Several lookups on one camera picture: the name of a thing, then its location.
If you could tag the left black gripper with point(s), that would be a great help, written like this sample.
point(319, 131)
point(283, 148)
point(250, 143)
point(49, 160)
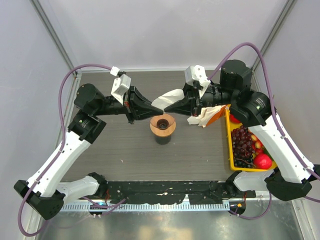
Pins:
point(137, 106)

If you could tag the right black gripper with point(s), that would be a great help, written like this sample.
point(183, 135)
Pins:
point(191, 104)

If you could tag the white paper sheet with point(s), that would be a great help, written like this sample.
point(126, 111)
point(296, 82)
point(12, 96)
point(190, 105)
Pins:
point(168, 99)

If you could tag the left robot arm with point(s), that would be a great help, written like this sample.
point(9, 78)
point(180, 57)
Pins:
point(83, 130)

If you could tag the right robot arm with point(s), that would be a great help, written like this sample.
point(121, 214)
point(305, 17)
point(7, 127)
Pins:
point(292, 177)

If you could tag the white coffee filter stack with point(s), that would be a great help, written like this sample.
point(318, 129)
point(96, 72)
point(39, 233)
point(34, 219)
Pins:
point(199, 120)

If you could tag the red apple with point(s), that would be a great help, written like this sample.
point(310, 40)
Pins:
point(234, 119)

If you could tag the yellow plastic tray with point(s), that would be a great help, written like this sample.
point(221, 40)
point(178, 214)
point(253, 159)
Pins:
point(230, 126)

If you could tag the dark red grape bunch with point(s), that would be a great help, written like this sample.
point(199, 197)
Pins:
point(242, 147)

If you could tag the small red cherries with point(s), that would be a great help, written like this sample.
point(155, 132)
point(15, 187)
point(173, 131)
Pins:
point(257, 145)

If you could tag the red pepper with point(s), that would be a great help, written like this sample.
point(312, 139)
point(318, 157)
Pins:
point(262, 161)

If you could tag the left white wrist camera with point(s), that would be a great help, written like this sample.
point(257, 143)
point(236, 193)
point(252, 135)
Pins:
point(121, 84)

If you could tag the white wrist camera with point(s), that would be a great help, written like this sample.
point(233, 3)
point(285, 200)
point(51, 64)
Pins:
point(196, 76)
point(121, 84)

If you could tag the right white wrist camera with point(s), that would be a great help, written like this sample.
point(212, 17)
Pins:
point(196, 76)

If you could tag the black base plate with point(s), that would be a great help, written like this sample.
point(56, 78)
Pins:
point(169, 192)

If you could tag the white slotted cable duct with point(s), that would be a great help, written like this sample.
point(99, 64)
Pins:
point(82, 206)

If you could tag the aluminium frame rail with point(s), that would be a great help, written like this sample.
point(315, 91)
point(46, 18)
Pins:
point(262, 197)

